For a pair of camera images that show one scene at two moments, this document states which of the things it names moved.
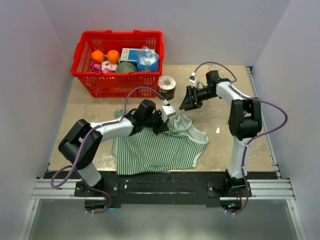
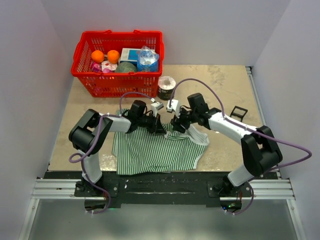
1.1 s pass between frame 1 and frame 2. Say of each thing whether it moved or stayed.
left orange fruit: stayed
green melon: stayed
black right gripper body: moved
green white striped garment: stayed
